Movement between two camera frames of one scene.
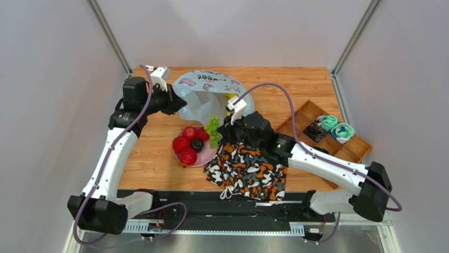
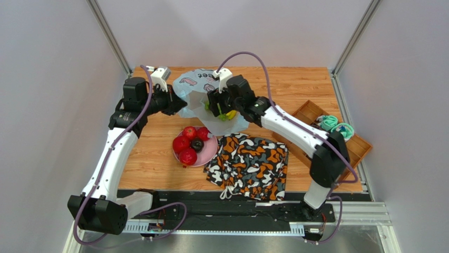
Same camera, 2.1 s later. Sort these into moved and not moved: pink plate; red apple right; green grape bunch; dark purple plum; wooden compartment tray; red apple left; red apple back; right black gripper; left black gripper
Moved: right black gripper; wooden compartment tray; green grape bunch
Not moved: pink plate; red apple left; dark purple plum; red apple right; red apple back; left black gripper
